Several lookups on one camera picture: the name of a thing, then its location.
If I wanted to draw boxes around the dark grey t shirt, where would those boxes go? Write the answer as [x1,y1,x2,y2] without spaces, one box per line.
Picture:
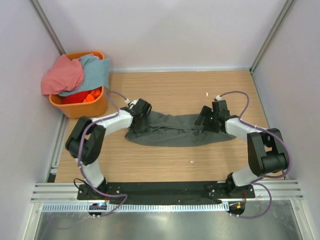
[125,111,236,147]

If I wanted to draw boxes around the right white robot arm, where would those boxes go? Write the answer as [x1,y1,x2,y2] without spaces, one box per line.
[195,99,292,198]

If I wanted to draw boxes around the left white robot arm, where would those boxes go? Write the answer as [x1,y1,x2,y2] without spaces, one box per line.
[65,98,152,200]

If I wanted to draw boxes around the red orange t shirt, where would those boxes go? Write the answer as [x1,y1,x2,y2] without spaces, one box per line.
[61,87,102,105]

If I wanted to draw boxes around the orange plastic tub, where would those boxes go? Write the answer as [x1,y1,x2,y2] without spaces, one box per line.
[47,51,108,119]

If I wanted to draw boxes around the light blue t shirt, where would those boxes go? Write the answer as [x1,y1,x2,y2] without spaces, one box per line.
[58,53,110,97]

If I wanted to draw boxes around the pink t shirt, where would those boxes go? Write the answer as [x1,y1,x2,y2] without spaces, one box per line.
[40,54,84,96]

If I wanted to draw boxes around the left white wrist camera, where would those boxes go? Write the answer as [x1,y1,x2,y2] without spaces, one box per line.
[125,98,138,107]

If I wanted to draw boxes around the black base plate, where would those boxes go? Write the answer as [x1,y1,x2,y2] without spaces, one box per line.
[77,181,256,205]

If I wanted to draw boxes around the slotted cable duct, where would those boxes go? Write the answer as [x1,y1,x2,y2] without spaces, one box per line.
[42,202,229,213]

